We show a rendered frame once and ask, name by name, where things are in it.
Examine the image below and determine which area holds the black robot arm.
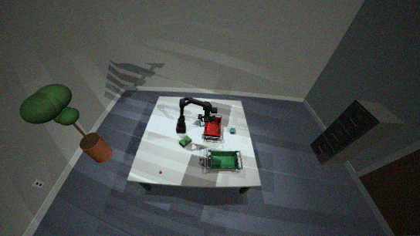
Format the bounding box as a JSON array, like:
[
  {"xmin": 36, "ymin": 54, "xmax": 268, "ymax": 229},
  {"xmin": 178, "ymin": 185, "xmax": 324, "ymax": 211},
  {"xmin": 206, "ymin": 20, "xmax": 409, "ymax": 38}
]
[{"xmin": 178, "ymin": 97, "xmax": 218, "ymax": 128}]

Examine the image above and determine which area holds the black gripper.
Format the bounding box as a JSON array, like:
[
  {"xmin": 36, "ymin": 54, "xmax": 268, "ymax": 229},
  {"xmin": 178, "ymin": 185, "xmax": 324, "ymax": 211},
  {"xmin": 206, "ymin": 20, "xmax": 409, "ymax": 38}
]
[{"xmin": 198, "ymin": 114, "xmax": 215, "ymax": 123}]

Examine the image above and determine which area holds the small green block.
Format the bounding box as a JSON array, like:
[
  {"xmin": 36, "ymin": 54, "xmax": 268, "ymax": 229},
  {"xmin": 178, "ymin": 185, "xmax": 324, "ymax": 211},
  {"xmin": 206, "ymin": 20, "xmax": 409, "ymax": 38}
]
[{"xmin": 179, "ymin": 136, "xmax": 191, "ymax": 147}]

